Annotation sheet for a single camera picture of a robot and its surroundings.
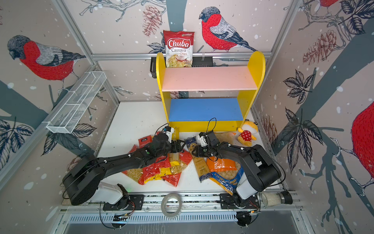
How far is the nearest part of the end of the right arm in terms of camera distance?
70cm

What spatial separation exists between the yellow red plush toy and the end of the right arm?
27 cm

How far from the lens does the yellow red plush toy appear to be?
37.0 inches
